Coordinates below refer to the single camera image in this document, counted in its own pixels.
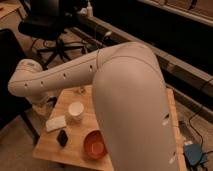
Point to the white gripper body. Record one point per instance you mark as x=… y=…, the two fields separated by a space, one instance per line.
x=41 y=108

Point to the white eraser block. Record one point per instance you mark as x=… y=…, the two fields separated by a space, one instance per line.
x=55 y=123

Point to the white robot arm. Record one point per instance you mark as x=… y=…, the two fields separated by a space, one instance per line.
x=129 y=98

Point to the small black object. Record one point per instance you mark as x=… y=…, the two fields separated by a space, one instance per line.
x=62 y=138

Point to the black chair at left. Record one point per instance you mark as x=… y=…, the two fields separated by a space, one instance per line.
x=11 y=106

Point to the orange bowl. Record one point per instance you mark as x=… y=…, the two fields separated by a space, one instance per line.
x=94 y=145

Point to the black office chair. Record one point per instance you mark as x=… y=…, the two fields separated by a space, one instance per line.
x=47 y=20

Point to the white plug adapter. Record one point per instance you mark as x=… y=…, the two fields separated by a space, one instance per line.
x=108 y=34

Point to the blue box on floor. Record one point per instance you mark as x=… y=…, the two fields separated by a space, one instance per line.
x=194 y=154

